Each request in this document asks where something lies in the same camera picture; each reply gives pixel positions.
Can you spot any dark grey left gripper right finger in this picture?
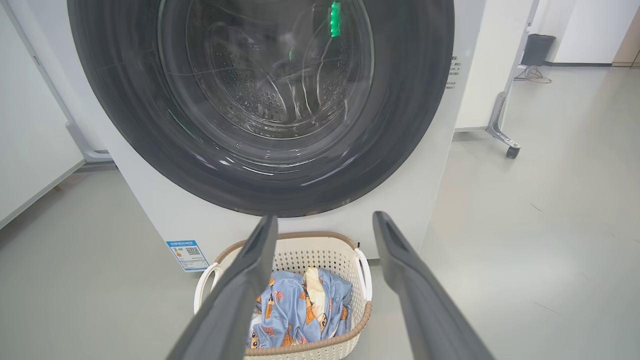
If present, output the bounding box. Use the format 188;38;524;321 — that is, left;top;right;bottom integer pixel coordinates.
372;211;495;360

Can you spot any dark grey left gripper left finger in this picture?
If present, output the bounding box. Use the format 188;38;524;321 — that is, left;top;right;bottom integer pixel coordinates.
166;215;279;360

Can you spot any blue cartoon print garment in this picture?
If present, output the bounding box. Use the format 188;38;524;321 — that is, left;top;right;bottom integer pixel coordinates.
248;267;353;349

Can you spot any round dark glass washer door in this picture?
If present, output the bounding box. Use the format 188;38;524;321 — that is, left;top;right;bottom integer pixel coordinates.
67;0;456;218

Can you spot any white front-load washing machine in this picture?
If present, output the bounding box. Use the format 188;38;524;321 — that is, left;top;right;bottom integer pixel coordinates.
7;0;487;273

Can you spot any cream perforated basket brown rim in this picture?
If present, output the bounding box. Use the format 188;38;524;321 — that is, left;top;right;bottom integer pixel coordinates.
194;231;373;360

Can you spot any blue energy label sticker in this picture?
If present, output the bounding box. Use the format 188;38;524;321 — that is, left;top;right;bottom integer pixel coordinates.
166;240;211;273

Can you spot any black text instruction sticker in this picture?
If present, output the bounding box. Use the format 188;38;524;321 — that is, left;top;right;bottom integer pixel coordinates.
446;55;461;91

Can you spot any metal table leg with caster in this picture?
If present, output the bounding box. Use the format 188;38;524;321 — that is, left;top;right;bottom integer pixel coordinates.
454;0;541;159

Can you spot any black waste bin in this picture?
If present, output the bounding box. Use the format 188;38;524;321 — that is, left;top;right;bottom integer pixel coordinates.
521;34;557;67

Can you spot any thin cable on floor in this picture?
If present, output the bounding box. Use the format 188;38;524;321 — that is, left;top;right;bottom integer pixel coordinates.
514;65;553;84

